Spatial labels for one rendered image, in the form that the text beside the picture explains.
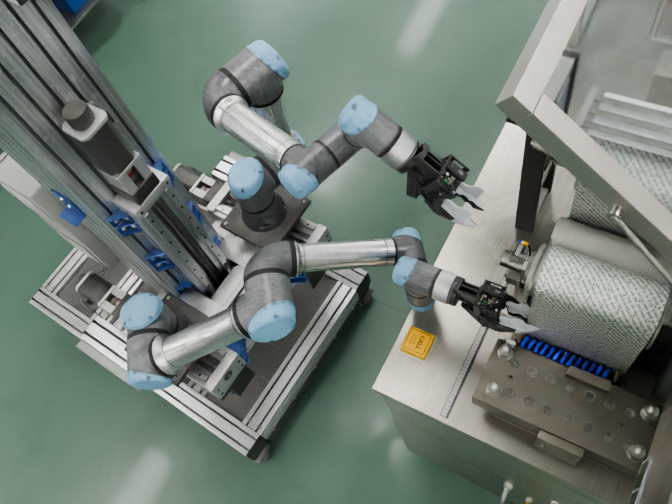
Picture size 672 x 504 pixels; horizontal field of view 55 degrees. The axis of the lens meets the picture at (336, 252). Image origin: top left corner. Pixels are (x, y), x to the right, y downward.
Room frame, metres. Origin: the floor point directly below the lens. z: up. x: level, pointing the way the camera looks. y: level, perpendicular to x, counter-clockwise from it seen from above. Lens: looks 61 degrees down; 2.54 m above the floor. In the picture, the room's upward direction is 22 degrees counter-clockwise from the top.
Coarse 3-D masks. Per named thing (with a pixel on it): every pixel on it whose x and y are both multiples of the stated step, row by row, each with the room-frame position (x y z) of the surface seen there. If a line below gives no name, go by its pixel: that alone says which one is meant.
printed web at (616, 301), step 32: (576, 192) 0.61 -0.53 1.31; (608, 224) 0.55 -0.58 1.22; (576, 256) 0.48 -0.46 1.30; (544, 288) 0.45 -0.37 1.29; (576, 288) 0.41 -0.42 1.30; (608, 288) 0.39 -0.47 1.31; (640, 288) 0.36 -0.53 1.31; (576, 320) 0.38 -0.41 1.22; (608, 320) 0.34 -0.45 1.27; (640, 320) 0.31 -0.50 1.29
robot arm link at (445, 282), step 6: (444, 270) 0.64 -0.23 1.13; (438, 276) 0.62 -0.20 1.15; (444, 276) 0.62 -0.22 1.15; (450, 276) 0.61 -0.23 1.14; (456, 276) 0.61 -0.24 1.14; (438, 282) 0.61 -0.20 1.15; (444, 282) 0.60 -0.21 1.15; (450, 282) 0.59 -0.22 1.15; (456, 282) 0.59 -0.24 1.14; (438, 288) 0.59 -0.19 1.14; (444, 288) 0.59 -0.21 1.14; (450, 288) 0.58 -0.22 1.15; (432, 294) 0.59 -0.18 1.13; (438, 294) 0.58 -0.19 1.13; (444, 294) 0.58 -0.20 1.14; (450, 294) 0.57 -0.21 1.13; (438, 300) 0.58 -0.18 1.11; (444, 300) 0.57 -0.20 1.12
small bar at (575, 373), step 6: (570, 366) 0.33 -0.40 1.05; (570, 372) 0.32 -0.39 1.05; (576, 372) 0.32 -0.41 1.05; (582, 372) 0.31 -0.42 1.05; (588, 372) 0.31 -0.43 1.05; (576, 378) 0.30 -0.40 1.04; (582, 378) 0.30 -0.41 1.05; (588, 378) 0.29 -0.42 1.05; (594, 378) 0.29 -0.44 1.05; (600, 378) 0.28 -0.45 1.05; (588, 384) 0.28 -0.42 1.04; (594, 384) 0.28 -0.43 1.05; (600, 384) 0.27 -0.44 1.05; (606, 384) 0.27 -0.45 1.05; (600, 390) 0.26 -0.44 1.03; (606, 390) 0.25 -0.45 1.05
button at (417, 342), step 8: (416, 328) 0.60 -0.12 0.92; (408, 336) 0.59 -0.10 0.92; (416, 336) 0.58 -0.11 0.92; (424, 336) 0.57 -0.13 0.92; (432, 336) 0.57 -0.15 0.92; (408, 344) 0.57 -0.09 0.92; (416, 344) 0.56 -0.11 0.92; (424, 344) 0.55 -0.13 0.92; (408, 352) 0.55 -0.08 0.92; (416, 352) 0.54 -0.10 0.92; (424, 352) 0.53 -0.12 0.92
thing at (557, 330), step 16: (528, 320) 0.45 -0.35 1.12; (544, 320) 0.42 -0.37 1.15; (560, 320) 0.40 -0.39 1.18; (544, 336) 0.42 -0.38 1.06; (560, 336) 0.39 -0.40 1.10; (576, 336) 0.37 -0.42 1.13; (592, 336) 0.35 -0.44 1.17; (608, 336) 0.33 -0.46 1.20; (576, 352) 0.36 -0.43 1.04; (592, 352) 0.34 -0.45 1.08; (608, 352) 0.32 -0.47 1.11; (624, 352) 0.30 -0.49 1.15; (624, 368) 0.28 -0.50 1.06
